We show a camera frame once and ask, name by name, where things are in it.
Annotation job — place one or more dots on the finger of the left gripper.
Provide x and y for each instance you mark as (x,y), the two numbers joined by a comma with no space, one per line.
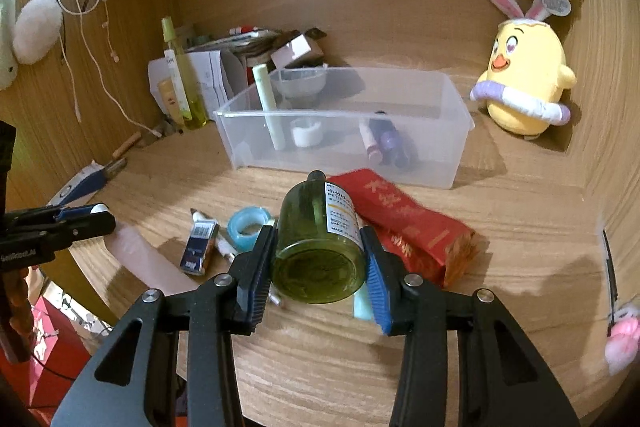
(79,223)

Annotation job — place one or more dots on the pink fluffy toy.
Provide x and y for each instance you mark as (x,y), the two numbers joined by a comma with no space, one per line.
(622,346)

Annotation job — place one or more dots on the blue white stapler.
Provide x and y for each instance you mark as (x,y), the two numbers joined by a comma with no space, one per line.
(86,183)

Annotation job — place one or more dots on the clear plastic storage bin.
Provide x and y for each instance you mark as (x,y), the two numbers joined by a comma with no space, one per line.
(424,106)

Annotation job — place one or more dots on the red white marker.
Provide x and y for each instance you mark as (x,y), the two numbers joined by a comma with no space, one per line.
(241,30)

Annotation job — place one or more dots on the small dark blue box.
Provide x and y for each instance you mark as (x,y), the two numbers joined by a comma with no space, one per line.
(199,247)

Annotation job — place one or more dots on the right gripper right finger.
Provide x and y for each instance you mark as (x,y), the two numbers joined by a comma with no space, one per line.
(503,379)

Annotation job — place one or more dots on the light blue packet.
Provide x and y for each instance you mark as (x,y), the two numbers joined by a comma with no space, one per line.
(361,306)

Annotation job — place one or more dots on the white folded paper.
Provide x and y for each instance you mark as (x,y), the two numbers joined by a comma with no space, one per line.
(220,74)

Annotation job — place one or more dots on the purple small bottle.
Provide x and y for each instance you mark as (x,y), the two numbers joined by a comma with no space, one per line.
(390,141)

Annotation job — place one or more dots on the pale green tube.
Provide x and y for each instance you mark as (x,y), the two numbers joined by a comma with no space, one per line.
(269,105)

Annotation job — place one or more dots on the yellow chick plush toy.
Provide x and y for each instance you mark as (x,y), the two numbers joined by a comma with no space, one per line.
(526,75)

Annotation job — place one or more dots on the stack of books papers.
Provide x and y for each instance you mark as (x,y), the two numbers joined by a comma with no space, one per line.
(248,43)

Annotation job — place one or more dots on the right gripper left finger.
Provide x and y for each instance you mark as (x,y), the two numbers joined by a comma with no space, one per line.
(131,380)

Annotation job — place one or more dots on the small beige tube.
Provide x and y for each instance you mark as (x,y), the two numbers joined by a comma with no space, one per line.
(167,93)

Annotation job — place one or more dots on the white fluffy pompom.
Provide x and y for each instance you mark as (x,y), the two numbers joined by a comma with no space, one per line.
(36,30)

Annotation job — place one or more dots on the blue tape roll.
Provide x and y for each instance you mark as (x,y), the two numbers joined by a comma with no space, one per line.
(244,227)

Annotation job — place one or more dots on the tall yellow spray bottle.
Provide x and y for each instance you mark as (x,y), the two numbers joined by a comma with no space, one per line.
(183,78)

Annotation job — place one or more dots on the white tape roll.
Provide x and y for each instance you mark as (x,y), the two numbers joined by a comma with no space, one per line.
(306,132)

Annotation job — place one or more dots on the small open cardboard box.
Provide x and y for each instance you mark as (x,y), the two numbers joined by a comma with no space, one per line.
(293,49)

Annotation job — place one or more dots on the dark green glass bottle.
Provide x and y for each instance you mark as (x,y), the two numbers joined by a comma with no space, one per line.
(319,255)

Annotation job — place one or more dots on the red packaged box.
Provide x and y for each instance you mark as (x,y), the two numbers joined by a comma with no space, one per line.
(433,245)

